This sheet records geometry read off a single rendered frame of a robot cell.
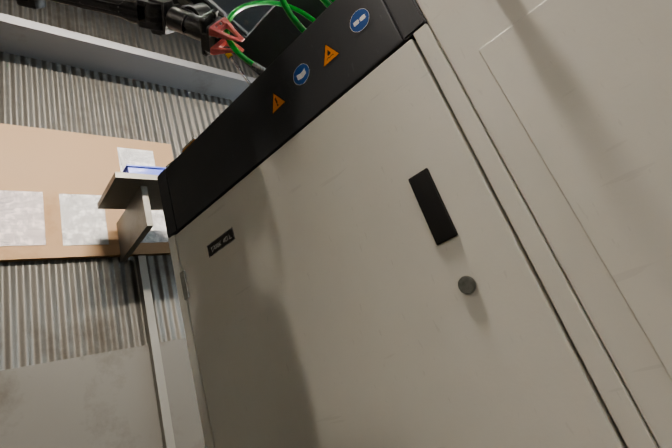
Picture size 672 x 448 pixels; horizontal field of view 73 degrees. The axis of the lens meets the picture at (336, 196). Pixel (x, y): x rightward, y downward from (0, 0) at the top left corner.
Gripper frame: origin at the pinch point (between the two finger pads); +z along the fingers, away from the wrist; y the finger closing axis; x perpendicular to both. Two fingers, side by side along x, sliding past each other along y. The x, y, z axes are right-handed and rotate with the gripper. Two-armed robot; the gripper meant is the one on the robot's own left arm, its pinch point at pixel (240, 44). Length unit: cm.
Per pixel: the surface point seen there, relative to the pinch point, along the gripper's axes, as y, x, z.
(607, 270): -28, 50, 74
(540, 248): -25, 48, 69
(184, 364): 178, 26, -18
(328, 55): -21.7, 23.0, 31.3
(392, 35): -29, 24, 41
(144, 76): 137, -112, -146
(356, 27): -27.0, 20.9, 34.5
